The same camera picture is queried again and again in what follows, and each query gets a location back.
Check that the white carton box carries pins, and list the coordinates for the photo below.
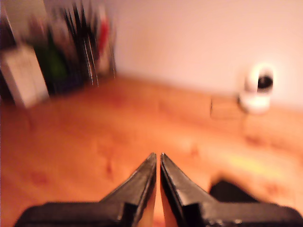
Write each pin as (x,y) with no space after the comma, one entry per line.
(26,75)

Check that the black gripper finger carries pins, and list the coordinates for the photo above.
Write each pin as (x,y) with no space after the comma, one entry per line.
(177,189)
(142,184)

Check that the black shorts with white stripes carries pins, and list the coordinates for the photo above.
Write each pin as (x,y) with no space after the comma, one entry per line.
(232,192)

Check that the dark green bottle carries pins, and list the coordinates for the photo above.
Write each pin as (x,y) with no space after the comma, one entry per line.
(55,61)

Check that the white dome security camera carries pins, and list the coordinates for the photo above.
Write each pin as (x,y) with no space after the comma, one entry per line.
(256,94)

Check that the red paper packet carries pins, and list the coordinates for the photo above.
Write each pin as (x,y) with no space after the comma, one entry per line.
(104,35)

